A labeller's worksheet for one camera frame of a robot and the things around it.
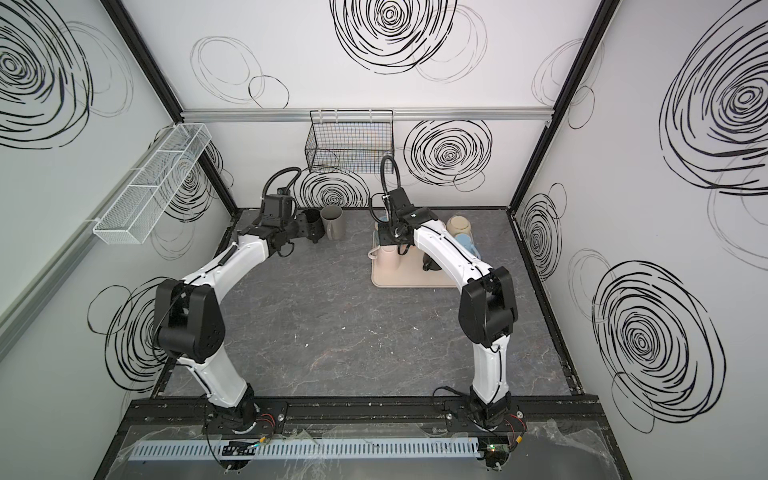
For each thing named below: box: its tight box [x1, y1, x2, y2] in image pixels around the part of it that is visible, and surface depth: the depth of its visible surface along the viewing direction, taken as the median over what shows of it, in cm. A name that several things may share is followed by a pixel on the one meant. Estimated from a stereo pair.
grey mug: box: [320, 205, 346, 241], surface depth 107 cm
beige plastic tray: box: [371, 229, 457, 288], surface depth 102 cm
